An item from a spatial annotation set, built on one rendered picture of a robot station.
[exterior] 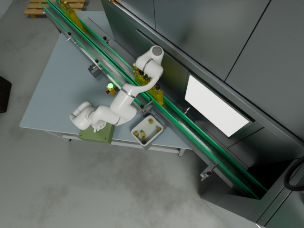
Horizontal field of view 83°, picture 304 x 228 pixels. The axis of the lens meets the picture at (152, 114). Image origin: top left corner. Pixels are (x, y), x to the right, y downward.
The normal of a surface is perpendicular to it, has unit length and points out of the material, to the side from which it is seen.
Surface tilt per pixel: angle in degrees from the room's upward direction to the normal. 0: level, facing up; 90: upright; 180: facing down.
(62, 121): 0
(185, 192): 0
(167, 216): 0
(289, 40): 90
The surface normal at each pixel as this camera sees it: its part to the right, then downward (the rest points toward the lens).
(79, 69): -0.08, -0.37
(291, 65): -0.74, 0.65
